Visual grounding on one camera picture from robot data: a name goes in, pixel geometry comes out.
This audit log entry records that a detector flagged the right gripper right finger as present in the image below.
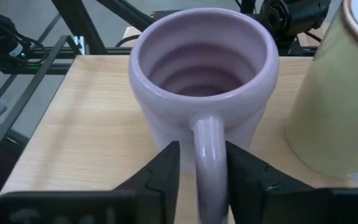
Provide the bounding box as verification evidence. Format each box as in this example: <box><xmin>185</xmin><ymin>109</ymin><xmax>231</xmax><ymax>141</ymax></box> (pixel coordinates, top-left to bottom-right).
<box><xmin>225</xmin><ymin>141</ymin><xmax>332</xmax><ymax>224</ymax></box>

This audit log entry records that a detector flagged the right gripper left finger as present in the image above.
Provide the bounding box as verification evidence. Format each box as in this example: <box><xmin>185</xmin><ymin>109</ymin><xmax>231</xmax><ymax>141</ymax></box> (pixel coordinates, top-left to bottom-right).
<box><xmin>113</xmin><ymin>141</ymin><xmax>181</xmax><ymax>224</ymax></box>

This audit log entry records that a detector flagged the purple ribbed mug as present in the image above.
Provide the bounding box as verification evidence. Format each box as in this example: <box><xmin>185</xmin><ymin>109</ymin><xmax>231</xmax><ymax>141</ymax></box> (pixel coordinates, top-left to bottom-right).
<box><xmin>128</xmin><ymin>7</ymin><xmax>280</xmax><ymax>224</ymax></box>

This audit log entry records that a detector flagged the cream yellow-green mug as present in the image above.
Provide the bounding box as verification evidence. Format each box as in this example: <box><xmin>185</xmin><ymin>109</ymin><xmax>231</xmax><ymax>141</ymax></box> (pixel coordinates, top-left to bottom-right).
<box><xmin>284</xmin><ymin>0</ymin><xmax>358</xmax><ymax>187</ymax></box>

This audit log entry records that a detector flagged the black aluminium table frame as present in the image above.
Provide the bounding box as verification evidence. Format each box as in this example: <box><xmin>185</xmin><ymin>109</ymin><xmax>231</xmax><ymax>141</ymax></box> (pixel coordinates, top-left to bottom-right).
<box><xmin>0</xmin><ymin>0</ymin><xmax>323</xmax><ymax>75</ymax></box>

